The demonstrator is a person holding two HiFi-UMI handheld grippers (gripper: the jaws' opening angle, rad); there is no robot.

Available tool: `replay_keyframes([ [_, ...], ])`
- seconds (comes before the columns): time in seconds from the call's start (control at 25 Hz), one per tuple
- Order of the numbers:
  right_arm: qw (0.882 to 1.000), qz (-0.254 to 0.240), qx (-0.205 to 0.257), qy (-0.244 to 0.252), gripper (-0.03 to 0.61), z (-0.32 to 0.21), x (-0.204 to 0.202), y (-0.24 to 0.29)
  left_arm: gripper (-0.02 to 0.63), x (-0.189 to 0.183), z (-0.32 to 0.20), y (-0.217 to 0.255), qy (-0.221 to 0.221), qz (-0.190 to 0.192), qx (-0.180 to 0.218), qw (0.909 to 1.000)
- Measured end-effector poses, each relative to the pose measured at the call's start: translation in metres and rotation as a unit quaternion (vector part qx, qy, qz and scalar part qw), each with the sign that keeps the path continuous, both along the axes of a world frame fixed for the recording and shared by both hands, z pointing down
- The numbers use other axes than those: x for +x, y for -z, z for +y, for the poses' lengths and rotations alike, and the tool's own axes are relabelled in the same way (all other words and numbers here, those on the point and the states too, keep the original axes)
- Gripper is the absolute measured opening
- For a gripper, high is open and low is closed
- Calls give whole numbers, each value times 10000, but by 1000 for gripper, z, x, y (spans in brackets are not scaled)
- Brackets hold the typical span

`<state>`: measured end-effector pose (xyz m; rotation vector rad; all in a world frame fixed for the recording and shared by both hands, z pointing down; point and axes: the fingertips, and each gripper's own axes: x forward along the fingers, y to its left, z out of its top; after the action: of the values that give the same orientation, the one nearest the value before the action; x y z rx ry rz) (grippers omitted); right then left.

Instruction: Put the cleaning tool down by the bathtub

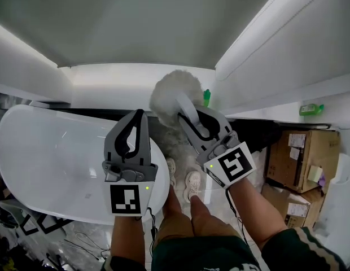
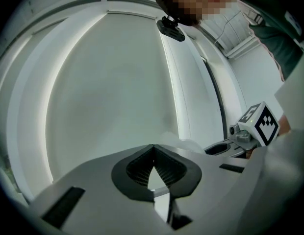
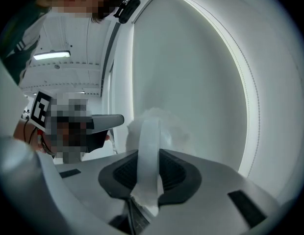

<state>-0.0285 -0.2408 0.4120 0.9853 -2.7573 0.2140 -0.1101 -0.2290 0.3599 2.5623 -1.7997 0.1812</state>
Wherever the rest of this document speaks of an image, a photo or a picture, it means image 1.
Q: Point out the person's right white shoe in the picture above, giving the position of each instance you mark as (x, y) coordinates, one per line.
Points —
(193, 185)

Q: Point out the white fluffy duster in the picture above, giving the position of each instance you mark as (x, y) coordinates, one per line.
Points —
(169, 89)

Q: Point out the cardboard box with white label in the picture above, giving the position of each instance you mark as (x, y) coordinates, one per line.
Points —
(276, 205)

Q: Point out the pale yellow sponge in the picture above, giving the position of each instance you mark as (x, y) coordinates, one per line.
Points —
(314, 174)

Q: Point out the white bathtub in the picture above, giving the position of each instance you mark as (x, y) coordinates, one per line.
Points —
(50, 157)

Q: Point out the person's left white shoe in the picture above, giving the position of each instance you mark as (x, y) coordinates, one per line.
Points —
(171, 171)

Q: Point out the person's leg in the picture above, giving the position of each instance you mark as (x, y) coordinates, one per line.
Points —
(200, 212)
(172, 205)

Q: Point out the slim green bottle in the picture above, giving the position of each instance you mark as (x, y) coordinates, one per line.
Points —
(206, 99)

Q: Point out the white window sill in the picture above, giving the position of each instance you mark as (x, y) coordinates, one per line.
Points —
(107, 89)

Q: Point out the green detergent bottle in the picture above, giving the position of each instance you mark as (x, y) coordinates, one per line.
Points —
(310, 109)

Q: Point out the grey roller blind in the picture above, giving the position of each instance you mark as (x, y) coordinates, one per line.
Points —
(135, 18)

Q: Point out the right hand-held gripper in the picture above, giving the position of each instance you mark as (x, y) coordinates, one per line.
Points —
(234, 165)

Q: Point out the person's right leg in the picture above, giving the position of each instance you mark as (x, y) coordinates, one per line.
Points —
(200, 212)

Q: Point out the person's left leg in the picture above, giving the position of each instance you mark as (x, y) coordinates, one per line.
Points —
(172, 205)

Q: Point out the dark green shirt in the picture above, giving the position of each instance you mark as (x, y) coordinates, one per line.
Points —
(209, 255)

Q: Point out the person's left forearm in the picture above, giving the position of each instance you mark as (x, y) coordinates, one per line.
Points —
(127, 238)

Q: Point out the large cardboard box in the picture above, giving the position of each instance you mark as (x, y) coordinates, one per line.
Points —
(313, 151)

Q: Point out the black backpack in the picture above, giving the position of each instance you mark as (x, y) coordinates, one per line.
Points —
(257, 134)

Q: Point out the person's white shoe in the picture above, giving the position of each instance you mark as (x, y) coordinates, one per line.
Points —
(171, 171)
(193, 185)

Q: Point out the person's right forearm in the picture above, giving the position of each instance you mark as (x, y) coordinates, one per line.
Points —
(257, 216)

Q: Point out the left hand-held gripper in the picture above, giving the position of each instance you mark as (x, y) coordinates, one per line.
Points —
(125, 199)

